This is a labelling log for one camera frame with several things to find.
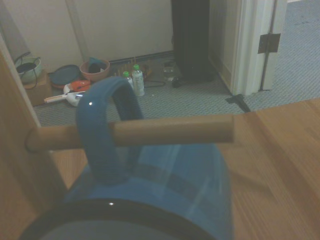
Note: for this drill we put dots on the white door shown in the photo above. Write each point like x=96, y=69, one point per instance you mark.
x=277, y=15

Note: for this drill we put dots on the orange plastic object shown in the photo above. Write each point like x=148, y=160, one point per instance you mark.
x=80, y=85

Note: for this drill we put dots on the small green-capped bottle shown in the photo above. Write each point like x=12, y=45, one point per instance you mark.
x=128, y=78

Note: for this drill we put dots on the tall green-capped bottle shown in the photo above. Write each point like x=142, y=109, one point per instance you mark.
x=138, y=83

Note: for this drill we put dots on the orange bowl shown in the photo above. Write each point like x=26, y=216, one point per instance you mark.
x=96, y=75

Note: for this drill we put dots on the blue round plate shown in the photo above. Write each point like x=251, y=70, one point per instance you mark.
x=63, y=75

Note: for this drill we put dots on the brown cardboard box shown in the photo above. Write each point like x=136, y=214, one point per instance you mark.
x=40, y=88

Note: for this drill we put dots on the clear glass jar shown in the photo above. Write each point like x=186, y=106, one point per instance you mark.
x=169, y=72

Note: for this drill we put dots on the blue enamel mug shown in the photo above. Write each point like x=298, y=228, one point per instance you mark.
x=155, y=190

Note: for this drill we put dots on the dark metal door hinge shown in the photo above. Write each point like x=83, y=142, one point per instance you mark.
x=269, y=43

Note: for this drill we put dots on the white hand brush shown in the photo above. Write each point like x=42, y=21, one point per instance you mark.
x=71, y=97

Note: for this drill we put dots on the black tower speaker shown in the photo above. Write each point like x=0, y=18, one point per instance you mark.
x=191, y=37

